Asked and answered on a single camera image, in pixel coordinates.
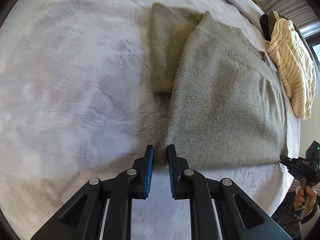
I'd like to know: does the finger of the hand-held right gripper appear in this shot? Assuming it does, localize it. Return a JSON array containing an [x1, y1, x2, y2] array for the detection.
[[279, 154, 299, 172]]

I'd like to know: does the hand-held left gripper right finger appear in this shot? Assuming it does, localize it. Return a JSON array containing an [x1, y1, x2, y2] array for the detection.
[[167, 144, 292, 240]]

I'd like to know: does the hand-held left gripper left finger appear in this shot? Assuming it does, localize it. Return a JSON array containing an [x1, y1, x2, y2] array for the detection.
[[31, 144, 155, 240]]

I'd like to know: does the grey knit sweater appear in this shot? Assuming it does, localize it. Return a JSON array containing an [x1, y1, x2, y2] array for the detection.
[[149, 2, 290, 170]]

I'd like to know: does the person's right forearm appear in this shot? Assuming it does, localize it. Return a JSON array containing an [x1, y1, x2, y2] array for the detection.
[[299, 206, 320, 239]]

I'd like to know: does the person's right hand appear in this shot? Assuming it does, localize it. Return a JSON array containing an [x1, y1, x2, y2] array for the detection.
[[293, 185, 318, 213]]

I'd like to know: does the cream striped garment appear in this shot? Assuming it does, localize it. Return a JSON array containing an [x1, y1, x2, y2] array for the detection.
[[265, 10, 317, 120]]

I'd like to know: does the window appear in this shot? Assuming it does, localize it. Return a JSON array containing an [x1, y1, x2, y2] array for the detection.
[[300, 24, 320, 64]]

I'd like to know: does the dark cloth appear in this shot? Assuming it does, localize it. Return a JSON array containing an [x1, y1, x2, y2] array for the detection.
[[259, 11, 314, 55]]

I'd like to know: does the grey curtain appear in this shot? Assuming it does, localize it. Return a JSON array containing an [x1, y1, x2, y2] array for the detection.
[[264, 0, 312, 32]]

